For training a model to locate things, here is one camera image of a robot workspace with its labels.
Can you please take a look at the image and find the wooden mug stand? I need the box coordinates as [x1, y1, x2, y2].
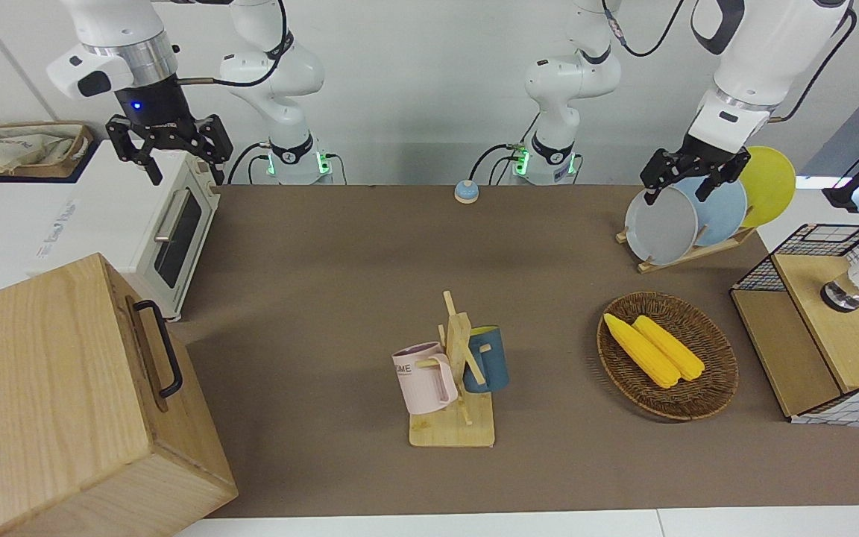
[409, 290, 496, 448]

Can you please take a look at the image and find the light blue plate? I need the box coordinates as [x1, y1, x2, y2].
[672, 175, 749, 248]

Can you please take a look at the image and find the black base cable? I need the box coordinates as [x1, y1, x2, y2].
[469, 112, 542, 186]
[226, 142, 275, 186]

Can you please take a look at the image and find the grey plate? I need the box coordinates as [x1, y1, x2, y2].
[624, 185, 699, 266]

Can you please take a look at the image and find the pink ribbed mug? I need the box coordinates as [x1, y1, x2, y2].
[391, 342, 459, 415]

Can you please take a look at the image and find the white toaster oven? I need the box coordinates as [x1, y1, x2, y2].
[0, 139, 221, 321]

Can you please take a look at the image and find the yellow plate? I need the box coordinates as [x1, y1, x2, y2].
[735, 146, 797, 229]

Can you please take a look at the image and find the cardboard tray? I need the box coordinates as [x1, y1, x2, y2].
[0, 122, 95, 180]

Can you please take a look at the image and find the tray with cloth bag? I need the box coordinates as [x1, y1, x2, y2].
[0, 125, 87, 177]

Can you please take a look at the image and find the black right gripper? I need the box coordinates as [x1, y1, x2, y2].
[106, 77, 235, 186]

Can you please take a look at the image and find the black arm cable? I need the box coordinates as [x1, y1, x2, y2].
[601, 0, 859, 125]
[176, 0, 290, 89]

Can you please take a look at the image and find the black left base cable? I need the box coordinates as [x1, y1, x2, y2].
[469, 112, 542, 186]

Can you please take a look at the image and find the wooden plate rack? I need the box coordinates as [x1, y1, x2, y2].
[616, 224, 758, 274]

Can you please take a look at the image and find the yellow corn cob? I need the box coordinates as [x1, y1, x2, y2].
[632, 315, 705, 382]
[603, 313, 682, 389]

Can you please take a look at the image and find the brown wicker basket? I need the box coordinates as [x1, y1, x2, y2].
[597, 292, 740, 422]

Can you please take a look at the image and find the black box handle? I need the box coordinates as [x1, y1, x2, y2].
[133, 300, 184, 399]

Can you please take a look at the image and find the black right base cable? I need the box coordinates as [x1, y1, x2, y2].
[226, 142, 275, 186]

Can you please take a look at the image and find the wire basket with wooden lid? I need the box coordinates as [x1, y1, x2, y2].
[729, 222, 859, 427]

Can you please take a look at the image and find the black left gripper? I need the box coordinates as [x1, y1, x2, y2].
[639, 133, 752, 206]

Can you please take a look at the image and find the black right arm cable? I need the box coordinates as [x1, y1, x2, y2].
[176, 0, 290, 89]

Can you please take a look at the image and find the dark blue mug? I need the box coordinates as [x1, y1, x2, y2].
[462, 325, 511, 394]

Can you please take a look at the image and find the large wooden box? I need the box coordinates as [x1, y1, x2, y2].
[0, 252, 239, 537]

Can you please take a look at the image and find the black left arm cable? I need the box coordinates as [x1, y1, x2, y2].
[601, 0, 859, 125]

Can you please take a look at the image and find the brown table mat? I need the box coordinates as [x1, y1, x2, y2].
[165, 184, 859, 519]

